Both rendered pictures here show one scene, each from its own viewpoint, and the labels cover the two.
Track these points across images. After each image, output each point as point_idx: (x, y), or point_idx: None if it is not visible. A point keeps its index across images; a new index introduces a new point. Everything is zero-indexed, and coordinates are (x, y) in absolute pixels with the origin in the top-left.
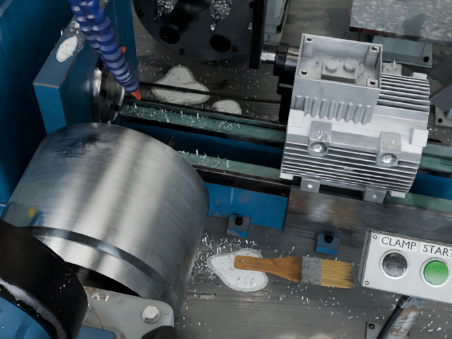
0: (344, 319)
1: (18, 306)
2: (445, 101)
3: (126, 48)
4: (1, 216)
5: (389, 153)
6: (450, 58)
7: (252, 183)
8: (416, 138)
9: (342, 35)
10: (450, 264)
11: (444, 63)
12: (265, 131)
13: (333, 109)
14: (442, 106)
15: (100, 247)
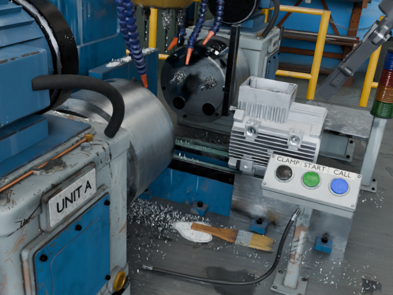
0: (261, 266)
1: (41, 28)
2: (326, 92)
3: (144, 60)
4: None
5: (295, 135)
6: (331, 73)
7: (210, 172)
8: (313, 130)
9: None
10: (321, 175)
11: (328, 78)
12: (226, 153)
13: (262, 110)
14: (324, 96)
15: (98, 113)
